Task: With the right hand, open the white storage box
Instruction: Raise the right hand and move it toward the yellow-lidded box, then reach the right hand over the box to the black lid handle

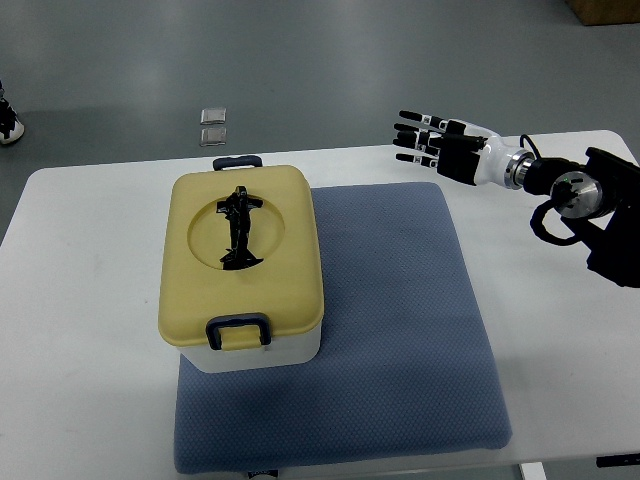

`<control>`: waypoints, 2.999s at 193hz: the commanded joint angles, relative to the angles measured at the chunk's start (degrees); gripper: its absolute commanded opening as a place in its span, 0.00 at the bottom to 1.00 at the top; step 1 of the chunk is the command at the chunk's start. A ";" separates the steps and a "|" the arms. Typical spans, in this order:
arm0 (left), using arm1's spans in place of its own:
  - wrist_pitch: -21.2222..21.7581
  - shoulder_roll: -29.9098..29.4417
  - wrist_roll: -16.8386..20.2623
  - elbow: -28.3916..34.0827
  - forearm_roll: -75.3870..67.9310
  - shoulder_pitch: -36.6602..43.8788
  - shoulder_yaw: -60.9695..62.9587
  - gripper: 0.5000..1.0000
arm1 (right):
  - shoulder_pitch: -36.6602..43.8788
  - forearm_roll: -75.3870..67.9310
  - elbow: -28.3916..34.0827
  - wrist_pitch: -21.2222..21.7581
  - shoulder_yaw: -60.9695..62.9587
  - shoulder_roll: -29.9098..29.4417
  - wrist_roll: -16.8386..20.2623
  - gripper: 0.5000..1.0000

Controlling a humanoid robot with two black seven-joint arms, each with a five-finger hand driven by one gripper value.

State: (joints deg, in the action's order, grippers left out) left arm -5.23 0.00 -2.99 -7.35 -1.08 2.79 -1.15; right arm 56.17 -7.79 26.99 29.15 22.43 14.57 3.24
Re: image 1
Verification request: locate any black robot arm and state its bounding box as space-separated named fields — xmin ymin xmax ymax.
xmin=507 ymin=134 xmax=639 ymax=288

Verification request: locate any upper metal floor plate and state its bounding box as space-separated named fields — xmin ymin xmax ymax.
xmin=200 ymin=107 xmax=227 ymax=125

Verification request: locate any white storage box base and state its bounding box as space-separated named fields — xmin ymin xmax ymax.
xmin=177 ymin=323 xmax=322 ymax=373

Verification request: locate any brown cardboard box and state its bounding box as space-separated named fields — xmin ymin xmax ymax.
xmin=566 ymin=0 xmax=639 ymax=26

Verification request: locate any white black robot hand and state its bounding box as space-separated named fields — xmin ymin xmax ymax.
xmin=393 ymin=110 xmax=522 ymax=189

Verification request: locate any black bracket under table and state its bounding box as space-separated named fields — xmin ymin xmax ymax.
xmin=596 ymin=453 xmax=640 ymax=468

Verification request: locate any black white sneaker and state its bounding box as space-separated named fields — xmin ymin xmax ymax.
xmin=0 ymin=88 xmax=25 ymax=145

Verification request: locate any yellow storage box lid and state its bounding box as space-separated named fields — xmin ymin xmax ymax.
xmin=158 ymin=165 xmax=324 ymax=351

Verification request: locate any blue padded mat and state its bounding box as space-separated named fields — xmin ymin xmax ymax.
xmin=174 ymin=182 xmax=512 ymax=474

